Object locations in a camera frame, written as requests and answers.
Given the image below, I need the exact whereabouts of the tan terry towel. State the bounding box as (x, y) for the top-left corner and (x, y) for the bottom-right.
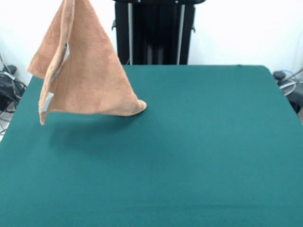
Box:
(27, 0), (148, 126)

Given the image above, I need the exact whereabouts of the dark green tablecloth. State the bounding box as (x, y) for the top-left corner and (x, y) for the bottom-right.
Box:
(0, 65), (303, 227)

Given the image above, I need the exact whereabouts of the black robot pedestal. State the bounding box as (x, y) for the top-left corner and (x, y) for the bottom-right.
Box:
(110, 0), (206, 66)

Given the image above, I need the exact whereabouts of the dark stand with grey cables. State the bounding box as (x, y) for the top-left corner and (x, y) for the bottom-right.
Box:
(273, 70), (303, 115)

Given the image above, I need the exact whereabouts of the black equipment with cables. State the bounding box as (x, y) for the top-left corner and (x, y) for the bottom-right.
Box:
(0, 65), (27, 114)

